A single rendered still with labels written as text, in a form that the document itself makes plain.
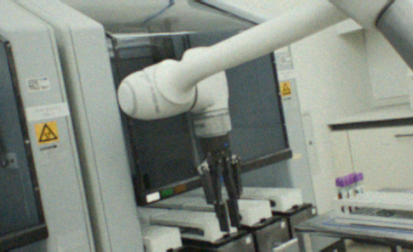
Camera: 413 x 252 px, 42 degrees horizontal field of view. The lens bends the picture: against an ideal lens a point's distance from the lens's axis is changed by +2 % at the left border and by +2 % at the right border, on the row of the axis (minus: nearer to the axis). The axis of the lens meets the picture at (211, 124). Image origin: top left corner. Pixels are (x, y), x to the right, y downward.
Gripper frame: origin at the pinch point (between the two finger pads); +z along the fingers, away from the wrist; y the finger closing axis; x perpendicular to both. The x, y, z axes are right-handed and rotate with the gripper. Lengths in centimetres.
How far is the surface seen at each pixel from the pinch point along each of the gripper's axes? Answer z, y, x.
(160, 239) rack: 5.8, 6.1, -21.7
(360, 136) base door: 14, -225, -107
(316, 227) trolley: 9.5, -24.4, 6.4
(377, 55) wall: -39, -288, -122
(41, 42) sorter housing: -48, 29, -20
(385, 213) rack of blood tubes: 8.5, -37.4, 19.2
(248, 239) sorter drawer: 11.8, -15.9, -11.4
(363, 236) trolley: 10.2, -22.9, 21.4
